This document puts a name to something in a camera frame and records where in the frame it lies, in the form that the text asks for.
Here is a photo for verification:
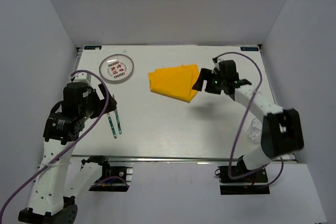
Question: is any round patterned plate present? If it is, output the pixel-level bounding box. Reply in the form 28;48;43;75
99;54;134;84

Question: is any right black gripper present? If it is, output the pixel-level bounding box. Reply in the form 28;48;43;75
192;68;226;94

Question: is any clear plastic cup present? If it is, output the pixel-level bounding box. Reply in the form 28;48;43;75
247;118;263;142

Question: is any blue table label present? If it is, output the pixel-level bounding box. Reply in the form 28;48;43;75
83;45;102;50
240;47;259;51

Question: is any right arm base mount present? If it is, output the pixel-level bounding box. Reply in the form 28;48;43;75
214;166;270;195

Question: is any right blue table label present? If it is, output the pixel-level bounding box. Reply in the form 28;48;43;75
240;47;259;51

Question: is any fork with teal handle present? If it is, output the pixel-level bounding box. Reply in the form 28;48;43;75
107;113;117;139

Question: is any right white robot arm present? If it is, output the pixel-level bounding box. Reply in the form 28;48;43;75
192;60;304;182

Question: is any left blue table label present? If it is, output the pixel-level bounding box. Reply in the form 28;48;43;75
83;45;102;50

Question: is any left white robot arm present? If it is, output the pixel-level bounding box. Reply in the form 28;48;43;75
18;70;117;223

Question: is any knife with teal handle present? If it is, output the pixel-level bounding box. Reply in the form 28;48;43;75
114;108;122;134

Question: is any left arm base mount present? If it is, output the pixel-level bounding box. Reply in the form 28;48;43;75
81;155;133;192

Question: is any yellow pikachu cloth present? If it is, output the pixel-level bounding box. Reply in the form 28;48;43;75
148;64;200;103

